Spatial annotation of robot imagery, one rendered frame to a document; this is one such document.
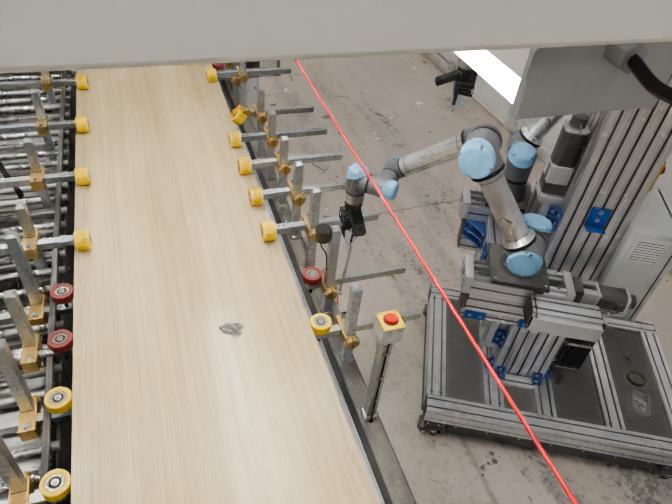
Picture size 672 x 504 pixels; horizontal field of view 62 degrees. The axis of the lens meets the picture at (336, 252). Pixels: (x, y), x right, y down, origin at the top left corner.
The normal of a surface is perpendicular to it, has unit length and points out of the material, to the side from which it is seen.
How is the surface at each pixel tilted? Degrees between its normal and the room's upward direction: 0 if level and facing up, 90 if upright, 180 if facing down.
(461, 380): 0
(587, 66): 90
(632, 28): 90
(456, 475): 0
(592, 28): 90
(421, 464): 0
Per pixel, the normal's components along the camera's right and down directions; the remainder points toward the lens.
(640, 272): -0.15, 0.65
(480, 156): -0.45, 0.47
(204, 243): 0.09, -0.74
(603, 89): 0.31, 0.66
